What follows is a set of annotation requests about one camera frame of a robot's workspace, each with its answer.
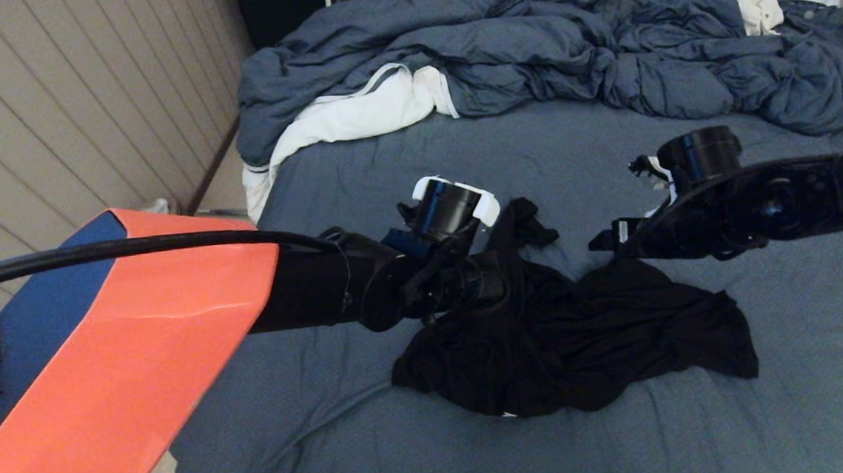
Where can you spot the crumpled blue duvet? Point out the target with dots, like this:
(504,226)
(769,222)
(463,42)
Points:
(526,36)

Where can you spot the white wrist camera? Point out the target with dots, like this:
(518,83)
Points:
(654,168)
(486,206)

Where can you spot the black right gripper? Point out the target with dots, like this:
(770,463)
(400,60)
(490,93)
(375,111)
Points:
(648,239)

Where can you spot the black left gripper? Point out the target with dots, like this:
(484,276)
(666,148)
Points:
(462,285)

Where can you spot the silver metal rod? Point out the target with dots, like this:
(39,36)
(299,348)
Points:
(223,214)

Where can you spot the black tall furniture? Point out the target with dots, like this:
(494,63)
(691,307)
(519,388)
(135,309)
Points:
(279,5)

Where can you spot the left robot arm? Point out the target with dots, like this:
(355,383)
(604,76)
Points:
(104,362)

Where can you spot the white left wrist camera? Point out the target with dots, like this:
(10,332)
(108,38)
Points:
(486,206)

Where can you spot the black t-shirt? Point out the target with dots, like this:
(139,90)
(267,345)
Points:
(584,329)

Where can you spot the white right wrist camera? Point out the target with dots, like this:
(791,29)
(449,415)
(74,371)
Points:
(654,168)

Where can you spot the white duvet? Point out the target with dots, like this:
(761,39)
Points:
(354,115)

